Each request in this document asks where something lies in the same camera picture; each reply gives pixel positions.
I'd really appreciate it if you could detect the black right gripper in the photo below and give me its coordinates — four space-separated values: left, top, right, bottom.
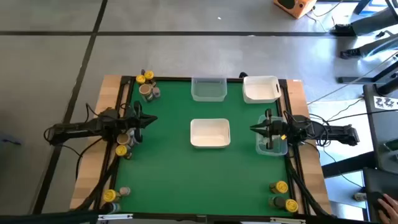
250 108 289 150

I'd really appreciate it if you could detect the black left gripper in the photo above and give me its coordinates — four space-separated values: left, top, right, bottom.
124 101 158 144

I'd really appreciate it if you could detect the black cap spice grinder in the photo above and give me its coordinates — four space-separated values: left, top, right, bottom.
268 196 287 209
104 202 122 214

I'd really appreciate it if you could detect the clear plastic bin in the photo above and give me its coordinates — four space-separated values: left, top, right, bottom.
255 114 289 157
191 77 228 103

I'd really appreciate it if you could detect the white plastic bin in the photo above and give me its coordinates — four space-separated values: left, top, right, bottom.
190 118 231 149
242 75 282 104

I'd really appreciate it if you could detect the black metal floor bar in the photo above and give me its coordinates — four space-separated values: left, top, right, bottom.
322 151 376 179

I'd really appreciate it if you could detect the person's shoe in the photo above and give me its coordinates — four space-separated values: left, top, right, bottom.
339 48 363 60
329 24 357 37

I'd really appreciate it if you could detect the black desk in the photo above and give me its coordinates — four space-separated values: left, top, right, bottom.
362 83 398 223

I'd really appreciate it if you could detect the orange wooden speaker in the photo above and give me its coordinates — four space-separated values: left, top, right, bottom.
273 0 318 19

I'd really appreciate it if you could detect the white printed paper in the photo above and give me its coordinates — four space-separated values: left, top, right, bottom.
373 95 398 110

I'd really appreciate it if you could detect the black computer mouse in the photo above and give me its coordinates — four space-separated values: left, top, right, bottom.
369 191 389 212

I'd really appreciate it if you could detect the person's hand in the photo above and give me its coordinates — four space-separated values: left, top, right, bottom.
377 193 398 220

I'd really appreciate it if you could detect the person's leg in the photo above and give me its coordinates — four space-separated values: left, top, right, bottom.
351 6 398 37

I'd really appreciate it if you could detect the black table frame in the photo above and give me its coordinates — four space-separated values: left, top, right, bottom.
93 75 312 218

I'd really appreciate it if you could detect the black cable bundle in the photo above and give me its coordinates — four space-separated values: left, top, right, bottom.
74 155 121 212
285 155 333 217

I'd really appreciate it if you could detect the silver metal bracket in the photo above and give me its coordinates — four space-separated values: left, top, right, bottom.
269 217 307 224
98 213 134 221

